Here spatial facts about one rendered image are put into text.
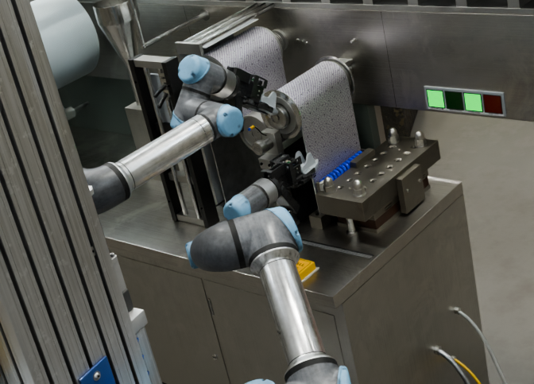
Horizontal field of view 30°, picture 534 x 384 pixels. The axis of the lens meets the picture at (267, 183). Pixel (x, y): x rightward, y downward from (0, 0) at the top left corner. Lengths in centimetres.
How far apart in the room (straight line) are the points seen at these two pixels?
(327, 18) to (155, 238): 84
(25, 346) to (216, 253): 65
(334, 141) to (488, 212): 190
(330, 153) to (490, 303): 139
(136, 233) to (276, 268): 101
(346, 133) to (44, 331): 143
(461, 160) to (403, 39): 241
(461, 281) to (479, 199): 173
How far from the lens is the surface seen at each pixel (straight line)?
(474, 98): 281
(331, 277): 265
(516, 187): 489
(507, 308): 403
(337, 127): 290
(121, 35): 326
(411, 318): 291
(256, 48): 298
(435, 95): 287
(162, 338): 330
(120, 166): 228
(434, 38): 281
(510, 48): 271
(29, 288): 172
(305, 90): 280
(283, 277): 219
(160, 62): 286
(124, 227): 319
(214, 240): 224
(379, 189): 277
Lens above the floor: 227
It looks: 25 degrees down
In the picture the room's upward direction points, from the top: 13 degrees counter-clockwise
